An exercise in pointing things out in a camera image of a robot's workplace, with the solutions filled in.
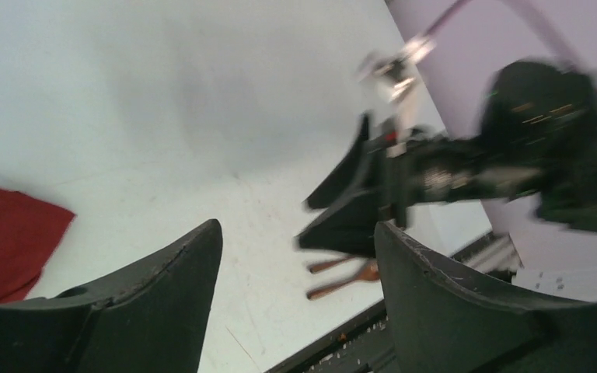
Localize red cloth napkin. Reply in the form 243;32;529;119
0;189;75;304

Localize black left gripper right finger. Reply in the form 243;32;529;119
374;222;597;372

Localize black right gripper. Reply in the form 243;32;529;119
295;113;490;258

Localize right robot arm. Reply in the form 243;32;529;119
296;60;597;258

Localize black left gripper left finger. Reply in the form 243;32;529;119
0;219;223;373

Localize brown wooden fork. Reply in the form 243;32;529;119
305;256;358;274

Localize brown wooden spoon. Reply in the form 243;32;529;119
305;260;379;301

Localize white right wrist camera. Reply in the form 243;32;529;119
358;36;438;158

